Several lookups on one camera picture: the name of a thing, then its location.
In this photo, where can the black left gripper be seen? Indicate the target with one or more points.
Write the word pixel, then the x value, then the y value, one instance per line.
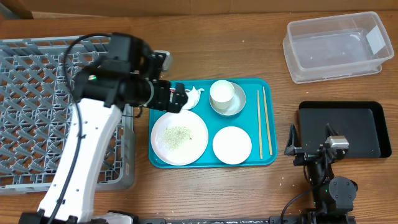
pixel 164 104

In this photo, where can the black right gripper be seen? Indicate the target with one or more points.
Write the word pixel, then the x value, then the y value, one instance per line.
pixel 310 155

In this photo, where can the cream paper cup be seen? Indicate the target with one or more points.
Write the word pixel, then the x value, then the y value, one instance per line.
pixel 221 94

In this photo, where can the grey shallow bowl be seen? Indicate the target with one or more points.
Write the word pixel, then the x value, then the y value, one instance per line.
pixel 237 104

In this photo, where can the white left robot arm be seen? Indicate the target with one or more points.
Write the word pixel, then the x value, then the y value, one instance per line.
pixel 128 74

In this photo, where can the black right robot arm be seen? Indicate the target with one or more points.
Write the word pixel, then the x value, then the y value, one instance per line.
pixel 333 196

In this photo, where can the grey dishwasher rack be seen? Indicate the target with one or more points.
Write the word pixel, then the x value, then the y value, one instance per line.
pixel 36 108

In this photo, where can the crumpled white napkin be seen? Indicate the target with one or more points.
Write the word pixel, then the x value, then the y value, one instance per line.
pixel 193 98

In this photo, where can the large white plate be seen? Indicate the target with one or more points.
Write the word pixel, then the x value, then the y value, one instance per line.
pixel 179 139

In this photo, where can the right wooden chopstick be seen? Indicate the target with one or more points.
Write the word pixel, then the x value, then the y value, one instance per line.
pixel 267 121

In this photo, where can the wooden chopstick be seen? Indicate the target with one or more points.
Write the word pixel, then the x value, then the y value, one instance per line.
pixel 259 125
pixel 267 121

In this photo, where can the black plastic tray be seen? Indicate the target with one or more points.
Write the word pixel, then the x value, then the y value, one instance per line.
pixel 362 123

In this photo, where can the left wooden chopstick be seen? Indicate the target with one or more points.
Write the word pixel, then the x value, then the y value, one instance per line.
pixel 259 125

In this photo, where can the teal plastic tray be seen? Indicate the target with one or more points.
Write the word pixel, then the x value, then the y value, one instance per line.
pixel 246 120

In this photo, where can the clear plastic bin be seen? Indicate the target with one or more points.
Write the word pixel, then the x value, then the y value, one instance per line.
pixel 336 47

